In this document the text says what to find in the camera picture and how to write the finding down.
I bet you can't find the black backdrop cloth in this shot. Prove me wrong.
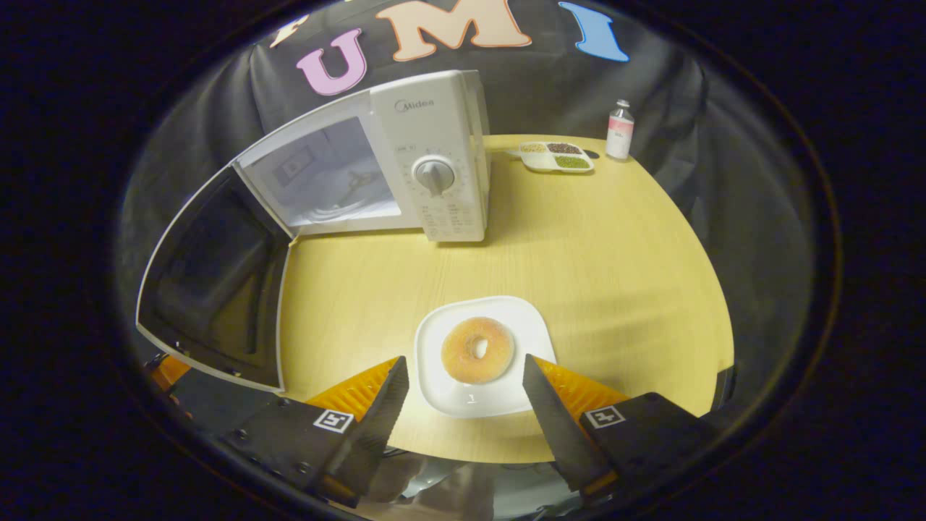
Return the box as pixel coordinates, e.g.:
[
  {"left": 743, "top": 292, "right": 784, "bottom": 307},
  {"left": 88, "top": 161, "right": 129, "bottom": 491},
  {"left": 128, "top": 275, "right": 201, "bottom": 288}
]
[{"left": 119, "top": 0, "right": 731, "bottom": 341}]

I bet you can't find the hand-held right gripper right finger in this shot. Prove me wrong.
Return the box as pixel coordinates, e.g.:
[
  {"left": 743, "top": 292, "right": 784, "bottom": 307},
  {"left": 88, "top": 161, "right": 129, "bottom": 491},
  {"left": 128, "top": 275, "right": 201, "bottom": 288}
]
[{"left": 522, "top": 354, "right": 718, "bottom": 494}]

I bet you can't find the white microwave oven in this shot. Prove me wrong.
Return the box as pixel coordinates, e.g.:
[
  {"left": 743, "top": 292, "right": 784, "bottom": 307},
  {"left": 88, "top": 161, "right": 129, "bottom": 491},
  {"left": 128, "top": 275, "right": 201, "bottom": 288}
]
[{"left": 136, "top": 69, "right": 493, "bottom": 394}]

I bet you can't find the white divided dish with beans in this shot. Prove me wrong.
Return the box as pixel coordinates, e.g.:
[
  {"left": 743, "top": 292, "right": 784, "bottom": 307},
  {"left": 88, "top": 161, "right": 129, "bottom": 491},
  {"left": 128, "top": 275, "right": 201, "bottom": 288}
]
[{"left": 518, "top": 140, "right": 595, "bottom": 174}]

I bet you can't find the small clear bottle pink label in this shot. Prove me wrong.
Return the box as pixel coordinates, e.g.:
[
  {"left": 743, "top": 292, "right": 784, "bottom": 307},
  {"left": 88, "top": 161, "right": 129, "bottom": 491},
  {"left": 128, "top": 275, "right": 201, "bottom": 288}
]
[{"left": 605, "top": 99, "right": 636, "bottom": 161}]

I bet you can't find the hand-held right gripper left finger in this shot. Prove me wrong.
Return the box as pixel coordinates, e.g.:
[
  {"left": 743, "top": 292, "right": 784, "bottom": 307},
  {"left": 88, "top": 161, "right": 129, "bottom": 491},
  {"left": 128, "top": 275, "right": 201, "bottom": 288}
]
[{"left": 217, "top": 356, "right": 410, "bottom": 507}]

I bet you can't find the sugared donut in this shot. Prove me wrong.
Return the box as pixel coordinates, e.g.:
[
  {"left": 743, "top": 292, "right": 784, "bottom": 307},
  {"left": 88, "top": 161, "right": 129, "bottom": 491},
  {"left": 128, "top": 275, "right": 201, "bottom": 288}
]
[{"left": 441, "top": 316, "right": 516, "bottom": 385}]

